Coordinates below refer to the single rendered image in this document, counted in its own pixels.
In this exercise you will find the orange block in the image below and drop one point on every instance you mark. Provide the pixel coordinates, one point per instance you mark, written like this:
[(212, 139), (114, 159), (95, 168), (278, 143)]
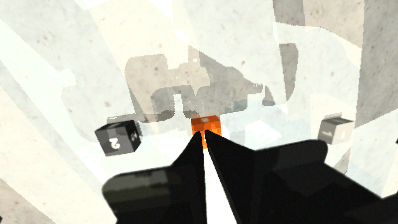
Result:
[(211, 123)]

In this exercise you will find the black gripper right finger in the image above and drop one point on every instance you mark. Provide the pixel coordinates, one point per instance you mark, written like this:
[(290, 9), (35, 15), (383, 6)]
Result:
[(241, 170)]

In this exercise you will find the black block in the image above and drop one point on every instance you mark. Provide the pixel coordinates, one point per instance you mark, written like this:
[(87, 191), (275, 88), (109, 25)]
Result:
[(118, 138)]

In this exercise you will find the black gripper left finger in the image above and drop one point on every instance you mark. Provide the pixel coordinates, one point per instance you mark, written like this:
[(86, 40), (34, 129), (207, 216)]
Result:
[(181, 181)]

